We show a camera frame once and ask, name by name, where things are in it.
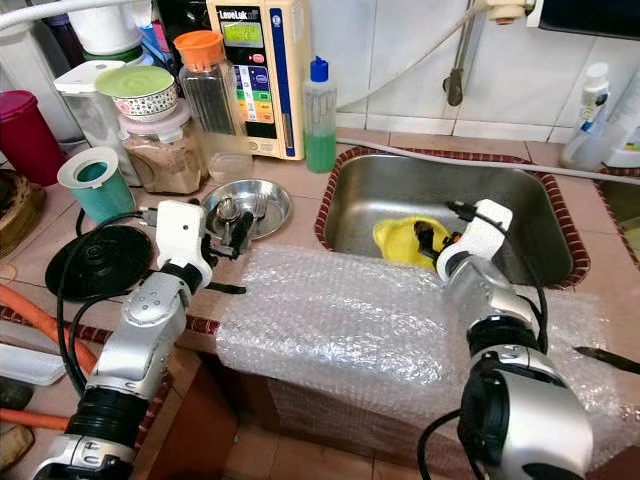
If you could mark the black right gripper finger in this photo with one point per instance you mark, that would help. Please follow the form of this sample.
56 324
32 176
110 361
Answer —
425 231
421 250

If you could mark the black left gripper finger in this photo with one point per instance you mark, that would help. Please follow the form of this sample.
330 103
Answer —
220 222
243 234

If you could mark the steel spoon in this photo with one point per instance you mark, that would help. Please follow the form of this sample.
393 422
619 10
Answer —
227 208

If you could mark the yellow plastic cup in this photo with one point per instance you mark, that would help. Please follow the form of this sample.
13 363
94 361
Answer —
395 245

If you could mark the steel fork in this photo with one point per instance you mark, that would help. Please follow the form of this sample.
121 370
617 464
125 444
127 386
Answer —
257 208

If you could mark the steel bowl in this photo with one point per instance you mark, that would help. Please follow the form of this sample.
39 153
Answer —
275 215

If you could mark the steel sink basin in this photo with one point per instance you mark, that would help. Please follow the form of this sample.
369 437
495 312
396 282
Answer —
410 185

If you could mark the red mosaic sink trim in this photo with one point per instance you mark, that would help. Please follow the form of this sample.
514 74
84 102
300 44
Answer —
320 210

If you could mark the glass jar pink lid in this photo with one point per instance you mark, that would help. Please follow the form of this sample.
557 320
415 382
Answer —
160 165

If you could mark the clear bubble wrap sheet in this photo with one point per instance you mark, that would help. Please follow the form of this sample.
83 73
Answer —
360 320

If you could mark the clear jar orange lid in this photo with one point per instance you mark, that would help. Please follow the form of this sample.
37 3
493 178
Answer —
210 110

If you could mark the teal cup white rim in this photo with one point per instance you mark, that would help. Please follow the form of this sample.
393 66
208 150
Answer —
105 200

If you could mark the black round kettle base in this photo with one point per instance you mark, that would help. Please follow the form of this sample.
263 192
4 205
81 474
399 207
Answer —
100 262

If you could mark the green detergent bottle blue cap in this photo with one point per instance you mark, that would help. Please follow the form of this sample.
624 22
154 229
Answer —
320 140

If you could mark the cream water ionizer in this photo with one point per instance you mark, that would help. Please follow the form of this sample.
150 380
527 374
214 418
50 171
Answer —
280 90

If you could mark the grey metal spout pipe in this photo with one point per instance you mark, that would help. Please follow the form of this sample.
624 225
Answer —
455 88

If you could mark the brown cabinet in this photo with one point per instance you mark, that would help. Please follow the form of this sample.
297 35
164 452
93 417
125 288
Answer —
210 400

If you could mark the patterned bowl green lid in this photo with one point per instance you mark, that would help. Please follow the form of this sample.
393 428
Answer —
138 82

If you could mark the wooden trivet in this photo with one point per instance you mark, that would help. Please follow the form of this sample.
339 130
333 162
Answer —
20 225

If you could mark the clear container white lid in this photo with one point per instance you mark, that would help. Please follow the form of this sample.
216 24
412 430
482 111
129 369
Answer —
82 105

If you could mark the small steel side sink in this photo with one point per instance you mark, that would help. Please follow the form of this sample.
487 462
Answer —
625 210

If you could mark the black knife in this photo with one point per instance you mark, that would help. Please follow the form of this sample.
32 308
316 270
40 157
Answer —
610 358

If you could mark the maroon plastic cup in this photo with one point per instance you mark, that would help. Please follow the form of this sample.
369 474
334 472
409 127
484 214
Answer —
28 140

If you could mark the small white tube bottle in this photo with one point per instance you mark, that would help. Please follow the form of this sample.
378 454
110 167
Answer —
595 90

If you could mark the white cleaner bottle yellow cap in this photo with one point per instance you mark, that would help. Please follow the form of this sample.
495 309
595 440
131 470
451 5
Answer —
628 130

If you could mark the white plastic tray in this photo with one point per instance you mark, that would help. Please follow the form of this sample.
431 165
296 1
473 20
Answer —
30 365

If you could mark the dark grey stone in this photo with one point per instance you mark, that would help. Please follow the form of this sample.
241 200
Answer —
15 395

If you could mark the white canister green band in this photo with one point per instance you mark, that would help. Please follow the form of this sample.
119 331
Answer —
105 25

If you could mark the beige faucet connector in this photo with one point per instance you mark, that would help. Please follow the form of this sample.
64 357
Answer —
508 12

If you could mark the brown stone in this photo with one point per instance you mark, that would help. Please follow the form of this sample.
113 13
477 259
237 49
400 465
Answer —
15 448

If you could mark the dark blue tray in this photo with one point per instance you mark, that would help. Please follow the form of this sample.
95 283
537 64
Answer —
590 15

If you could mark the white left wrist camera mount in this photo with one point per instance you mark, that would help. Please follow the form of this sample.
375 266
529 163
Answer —
182 235

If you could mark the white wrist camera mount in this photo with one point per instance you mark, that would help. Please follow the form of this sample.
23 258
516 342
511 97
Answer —
182 235
485 235

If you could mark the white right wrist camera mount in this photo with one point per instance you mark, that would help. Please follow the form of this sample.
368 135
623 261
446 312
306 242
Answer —
485 235

